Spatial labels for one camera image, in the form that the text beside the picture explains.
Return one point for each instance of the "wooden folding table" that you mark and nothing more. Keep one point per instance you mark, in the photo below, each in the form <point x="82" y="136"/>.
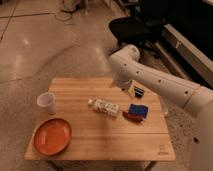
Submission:
<point x="98" y="136"/>

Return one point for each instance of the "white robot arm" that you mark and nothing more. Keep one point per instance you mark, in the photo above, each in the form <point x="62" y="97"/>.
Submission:
<point x="192" y="97"/>

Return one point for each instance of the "white plastic bottle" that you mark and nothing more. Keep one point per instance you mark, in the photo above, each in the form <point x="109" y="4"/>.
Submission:
<point x="104" y="106"/>

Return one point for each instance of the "orange ceramic bowl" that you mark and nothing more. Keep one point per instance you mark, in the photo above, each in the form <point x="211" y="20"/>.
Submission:
<point x="52" y="137"/>

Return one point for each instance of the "red flat object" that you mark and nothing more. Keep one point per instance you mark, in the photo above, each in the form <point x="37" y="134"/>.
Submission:
<point x="132" y="117"/>

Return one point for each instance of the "black office chair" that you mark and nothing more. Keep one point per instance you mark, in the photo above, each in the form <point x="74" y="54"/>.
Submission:
<point x="144" y="24"/>

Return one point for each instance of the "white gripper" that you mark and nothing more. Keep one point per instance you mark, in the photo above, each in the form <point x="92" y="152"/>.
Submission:
<point x="121" y="83"/>

